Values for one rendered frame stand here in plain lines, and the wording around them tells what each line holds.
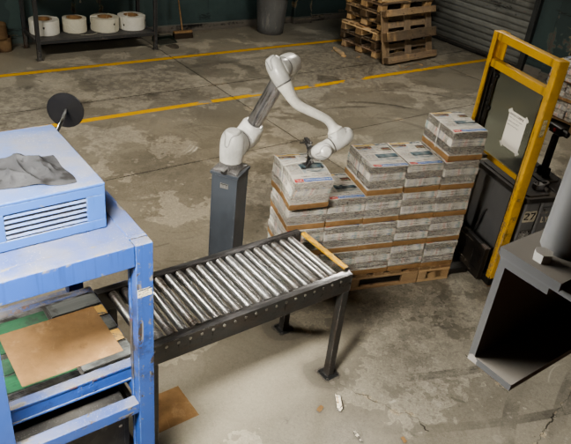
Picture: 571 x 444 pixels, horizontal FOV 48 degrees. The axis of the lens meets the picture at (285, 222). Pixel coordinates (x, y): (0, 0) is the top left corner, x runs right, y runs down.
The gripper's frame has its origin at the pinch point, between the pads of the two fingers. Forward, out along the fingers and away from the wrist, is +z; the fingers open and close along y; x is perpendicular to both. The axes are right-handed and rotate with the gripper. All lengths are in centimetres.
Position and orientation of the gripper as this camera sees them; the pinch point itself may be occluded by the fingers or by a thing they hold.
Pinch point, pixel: (302, 152)
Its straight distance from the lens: 429.9
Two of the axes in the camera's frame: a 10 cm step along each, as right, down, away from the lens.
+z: -3.2, -0.8, 9.4
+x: 9.4, -0.9, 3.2
